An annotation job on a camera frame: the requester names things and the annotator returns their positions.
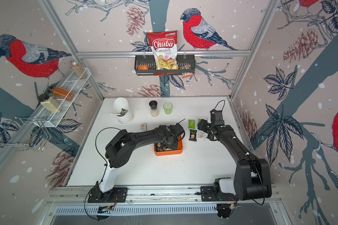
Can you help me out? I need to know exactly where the white cookie packet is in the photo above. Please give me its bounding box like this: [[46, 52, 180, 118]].
[[140, 123, 147, 132], [197, 130, 206, 141]]

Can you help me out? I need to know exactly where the black cookie packet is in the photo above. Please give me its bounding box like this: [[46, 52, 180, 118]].
[[155, 143, 163, 152], [189, 129, 197, 142]]

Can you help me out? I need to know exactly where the black cookie packet front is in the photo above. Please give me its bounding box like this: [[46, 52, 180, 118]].
[[155, 143, 163, 152]]

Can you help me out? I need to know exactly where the white cookie packet front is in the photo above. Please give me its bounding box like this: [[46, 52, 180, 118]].
[[140, 123, 147, 132]]

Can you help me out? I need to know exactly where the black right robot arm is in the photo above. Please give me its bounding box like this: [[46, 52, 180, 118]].
[[198, 120, 272, 200]]

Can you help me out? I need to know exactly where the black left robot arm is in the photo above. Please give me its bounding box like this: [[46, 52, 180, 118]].
[[98, 123, 186, 193]]

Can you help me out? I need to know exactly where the orange storage box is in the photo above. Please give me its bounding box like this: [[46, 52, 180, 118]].
[[154, 137, 183, 156]]

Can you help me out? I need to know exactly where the green glass cup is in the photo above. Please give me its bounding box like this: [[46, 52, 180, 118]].
[[163, 102, 173, 115]]

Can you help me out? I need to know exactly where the glass grinder black cap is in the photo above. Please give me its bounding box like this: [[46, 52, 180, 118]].
[[149, 100, 159, 117]]

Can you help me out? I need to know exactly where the white utensil holder cup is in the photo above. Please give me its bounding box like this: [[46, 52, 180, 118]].
[[111, 97, 134, 124]]

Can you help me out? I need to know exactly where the red Chuba chips bag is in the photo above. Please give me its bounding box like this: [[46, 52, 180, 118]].
[[146, 31, 179, 70]]

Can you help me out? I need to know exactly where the glass spice jar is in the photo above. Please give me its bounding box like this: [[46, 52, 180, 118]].
[[71, 60, 86, 79]]

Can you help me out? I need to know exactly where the orange sauce bottle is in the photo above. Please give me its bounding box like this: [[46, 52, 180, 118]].
[[49, 87, 74, 102]]

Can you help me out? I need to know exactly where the pale spice jar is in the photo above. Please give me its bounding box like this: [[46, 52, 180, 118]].
[[38, 94, 62, 114]]

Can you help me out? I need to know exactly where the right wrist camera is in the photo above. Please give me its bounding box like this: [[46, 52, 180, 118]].
[[210, 109, 225, 126]]

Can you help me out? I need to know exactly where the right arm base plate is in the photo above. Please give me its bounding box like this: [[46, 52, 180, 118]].
[[199, 185, 239, 202]]

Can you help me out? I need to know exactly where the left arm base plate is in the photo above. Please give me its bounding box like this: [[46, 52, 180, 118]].
[[88, 187, 128, 203]]

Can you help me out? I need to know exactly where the black wall basket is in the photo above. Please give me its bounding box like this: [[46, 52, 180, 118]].
[[134, 55, 195, 76]]

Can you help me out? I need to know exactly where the white wire wall shelf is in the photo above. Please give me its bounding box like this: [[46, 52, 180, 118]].
[[0, 68, 92, 152]]

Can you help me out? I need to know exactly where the aluminium front rail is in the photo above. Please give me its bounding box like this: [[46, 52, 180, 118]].
[[46, 184, 279, 207]]

